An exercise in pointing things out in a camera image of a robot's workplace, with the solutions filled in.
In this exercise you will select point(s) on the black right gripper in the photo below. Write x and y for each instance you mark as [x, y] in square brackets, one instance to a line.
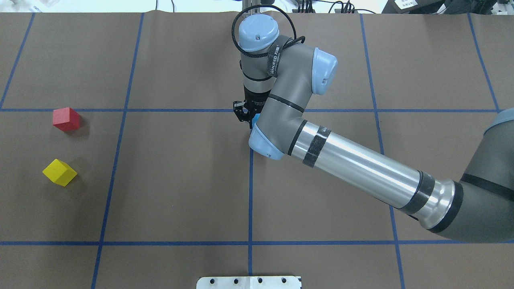
[254, 97]

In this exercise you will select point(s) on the blue block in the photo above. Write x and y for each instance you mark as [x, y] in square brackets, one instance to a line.
[254, 120]

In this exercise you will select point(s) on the red block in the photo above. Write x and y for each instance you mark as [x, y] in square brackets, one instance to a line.
[66, 119]

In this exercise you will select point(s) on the yellow block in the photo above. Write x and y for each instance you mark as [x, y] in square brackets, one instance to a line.
[59, 172]

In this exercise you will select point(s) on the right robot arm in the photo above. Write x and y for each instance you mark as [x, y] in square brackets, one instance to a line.
[280, 76]

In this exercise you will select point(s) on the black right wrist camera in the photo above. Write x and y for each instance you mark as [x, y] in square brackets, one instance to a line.
[241, 112]

